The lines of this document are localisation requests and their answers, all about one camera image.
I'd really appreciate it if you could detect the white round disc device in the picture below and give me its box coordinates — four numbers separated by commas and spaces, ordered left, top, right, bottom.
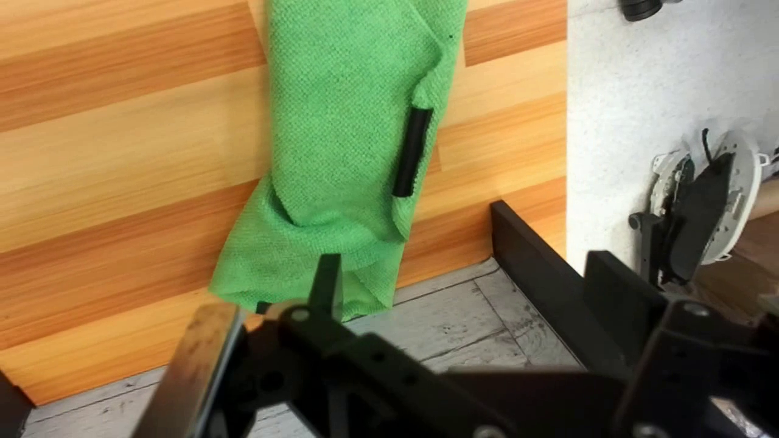
626, 126, 772, 287

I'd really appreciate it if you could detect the black beam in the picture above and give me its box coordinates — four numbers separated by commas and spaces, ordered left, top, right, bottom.
0, 369, 39, 438

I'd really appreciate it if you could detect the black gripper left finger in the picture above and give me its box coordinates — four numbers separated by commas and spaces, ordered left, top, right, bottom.
131, 253, 384, 438

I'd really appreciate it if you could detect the black table frame bar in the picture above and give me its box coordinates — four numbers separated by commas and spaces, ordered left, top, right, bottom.
486, 200, 631, 380

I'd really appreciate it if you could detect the small black knob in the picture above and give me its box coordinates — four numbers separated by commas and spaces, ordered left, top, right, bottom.
619, 0, 669, 23

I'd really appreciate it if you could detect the green microfibre cloth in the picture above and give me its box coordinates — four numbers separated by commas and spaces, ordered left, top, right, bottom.
206, 0, 473, 323

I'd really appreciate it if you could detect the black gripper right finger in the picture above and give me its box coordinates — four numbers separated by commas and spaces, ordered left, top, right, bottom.
583, 251, 779, 438

